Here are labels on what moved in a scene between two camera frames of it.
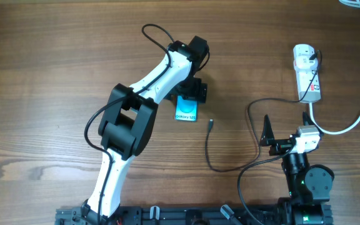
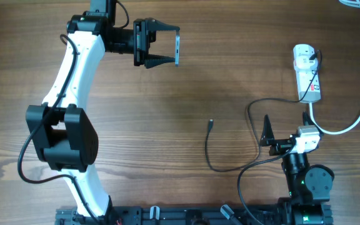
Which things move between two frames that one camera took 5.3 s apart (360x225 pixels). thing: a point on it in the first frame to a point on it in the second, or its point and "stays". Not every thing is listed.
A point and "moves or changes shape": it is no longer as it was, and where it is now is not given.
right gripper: (280, 145) stays
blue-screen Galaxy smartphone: (185, 110) moves or changes shape
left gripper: (199, 92) to (140, 42)
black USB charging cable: (250, 121) stays
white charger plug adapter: (303, 62) stays
